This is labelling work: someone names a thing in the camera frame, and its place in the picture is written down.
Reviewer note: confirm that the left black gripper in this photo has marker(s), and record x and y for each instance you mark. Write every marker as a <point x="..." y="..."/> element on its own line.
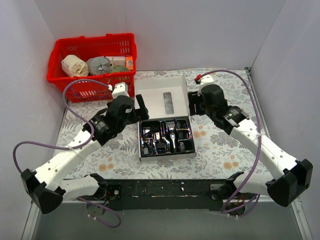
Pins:
<point x="137" y="113"/>

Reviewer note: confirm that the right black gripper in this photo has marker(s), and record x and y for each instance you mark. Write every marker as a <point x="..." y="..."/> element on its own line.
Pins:
<point x="194" y="104"/>

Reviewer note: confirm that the white hair clipper box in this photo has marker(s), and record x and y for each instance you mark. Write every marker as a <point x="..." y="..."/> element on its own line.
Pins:
<point x="166" y="100"/>

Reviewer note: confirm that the black silver hair clipper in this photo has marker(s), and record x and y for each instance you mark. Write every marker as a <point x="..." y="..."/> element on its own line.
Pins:
<point x="171" y="128"/>

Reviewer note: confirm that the red plastic shopping basket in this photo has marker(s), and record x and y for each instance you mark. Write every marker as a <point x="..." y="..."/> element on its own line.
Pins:
<point x="118" y="44"/>

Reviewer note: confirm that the black comb guard large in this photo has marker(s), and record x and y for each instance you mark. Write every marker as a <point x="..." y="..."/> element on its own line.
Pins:
<point x="160" y="147"/>

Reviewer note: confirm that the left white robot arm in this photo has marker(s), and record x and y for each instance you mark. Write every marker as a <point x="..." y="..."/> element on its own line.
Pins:
<point x="47" y="186"/>

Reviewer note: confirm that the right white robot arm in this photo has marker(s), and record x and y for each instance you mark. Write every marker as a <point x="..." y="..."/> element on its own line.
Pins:
<point x="290" y="176"/>

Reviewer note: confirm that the green broccoli-like item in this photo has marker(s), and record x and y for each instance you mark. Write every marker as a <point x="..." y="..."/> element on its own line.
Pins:
<point x="118" y="69"/>

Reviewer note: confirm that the orange small box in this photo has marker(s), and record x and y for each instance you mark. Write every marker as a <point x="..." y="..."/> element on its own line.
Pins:
<point x="129" y="63"/>

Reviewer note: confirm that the floral table mat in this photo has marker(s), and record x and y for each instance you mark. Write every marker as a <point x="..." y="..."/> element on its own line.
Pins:
<point x="218" y="155"/>

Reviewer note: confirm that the white flat box in basket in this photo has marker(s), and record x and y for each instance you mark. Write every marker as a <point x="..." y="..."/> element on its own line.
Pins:
<point x="117" y="60"/>

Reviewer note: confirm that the grey wrapped roll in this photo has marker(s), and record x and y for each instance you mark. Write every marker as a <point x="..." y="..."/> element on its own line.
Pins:
<point x="99" y="65"/>

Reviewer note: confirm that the beige paper-wrapped roll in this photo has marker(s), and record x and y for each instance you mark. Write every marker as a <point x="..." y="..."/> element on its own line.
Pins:
<point x="73" y="66"/>

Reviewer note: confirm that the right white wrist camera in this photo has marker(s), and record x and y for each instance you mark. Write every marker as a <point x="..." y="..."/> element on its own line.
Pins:
<point x="204" y="80"/>

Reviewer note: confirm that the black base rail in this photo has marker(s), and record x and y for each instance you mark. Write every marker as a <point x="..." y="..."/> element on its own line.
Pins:
<point x="162" y="194"/>

